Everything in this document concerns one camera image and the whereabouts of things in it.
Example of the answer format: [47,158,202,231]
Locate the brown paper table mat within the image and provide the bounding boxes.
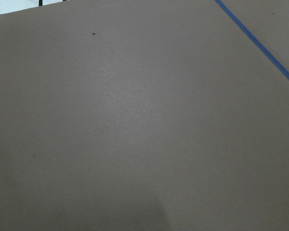
[0,0,289,231]

